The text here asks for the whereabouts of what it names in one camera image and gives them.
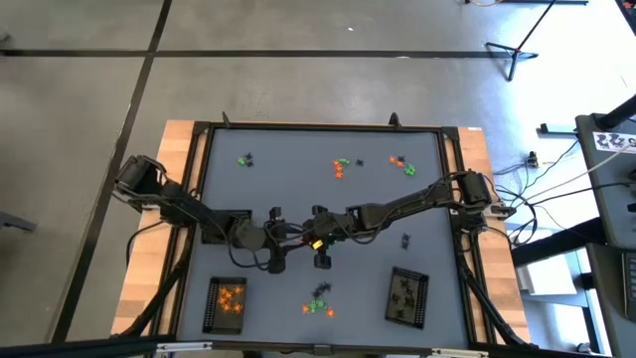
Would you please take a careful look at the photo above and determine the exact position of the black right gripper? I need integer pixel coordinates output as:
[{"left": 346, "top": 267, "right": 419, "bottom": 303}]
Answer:
[{"left": 301, "top": 214, "right": 350, "bottom": 271}]

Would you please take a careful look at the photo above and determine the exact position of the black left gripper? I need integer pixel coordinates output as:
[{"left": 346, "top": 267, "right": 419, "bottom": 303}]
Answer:
[{"left": 264, "top": 220, "right": 300, "bottom": 274}]

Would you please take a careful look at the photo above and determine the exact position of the wooden table side board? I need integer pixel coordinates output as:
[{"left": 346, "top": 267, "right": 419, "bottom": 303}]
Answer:
[
  {"left": 109, "top": 118, "right": 198, "bottom": 337},
  {"left": 455, "top": 126, "right": 531, "bottom": 344}
]

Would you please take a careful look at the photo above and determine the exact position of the grey stand foot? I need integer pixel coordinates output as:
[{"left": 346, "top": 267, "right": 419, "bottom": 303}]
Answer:
[{"left": 0, "top": 210, "right": 39, "bottom": 233}]

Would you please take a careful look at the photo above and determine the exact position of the black tripod stand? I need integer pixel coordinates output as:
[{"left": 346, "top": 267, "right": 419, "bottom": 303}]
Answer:
[{"left": 484, "top": 0, "right": 560, "bottom": 83}]

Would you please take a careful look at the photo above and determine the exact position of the grey desk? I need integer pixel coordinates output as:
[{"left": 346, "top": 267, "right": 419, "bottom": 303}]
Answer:
[{"left": 574, "top": 112, "right": 636, "bottom": 250}]

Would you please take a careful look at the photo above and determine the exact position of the grey keyboard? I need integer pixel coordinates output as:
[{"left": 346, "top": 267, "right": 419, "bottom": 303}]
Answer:
[{"left": 620, "top": 251, "right": 636, "bottom": 322}]

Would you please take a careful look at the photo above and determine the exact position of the white printed label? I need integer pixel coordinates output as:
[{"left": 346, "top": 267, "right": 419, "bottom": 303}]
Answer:
[{"left": 592, "top": 130, "right": 636, "bottom": 153}]

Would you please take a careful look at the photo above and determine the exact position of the black diagonal frame strut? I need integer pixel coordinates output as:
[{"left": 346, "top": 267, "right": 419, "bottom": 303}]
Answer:
[
  {"left": 118, "top": 248, "right": 189, "bottom": 340},
  {"left": 459, "top": 248, "right": 529, "bottom": 348}
]

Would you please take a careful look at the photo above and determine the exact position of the black power cable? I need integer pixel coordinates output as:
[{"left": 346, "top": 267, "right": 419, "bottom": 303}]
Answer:
[{"left": 125, "top": 220, "right": 166, "bottom": 272}]

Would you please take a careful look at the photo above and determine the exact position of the white cable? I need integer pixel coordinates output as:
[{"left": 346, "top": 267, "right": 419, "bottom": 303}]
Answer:
[{"left": 519, "top": 146, "right": 636, "bottom": 205}]

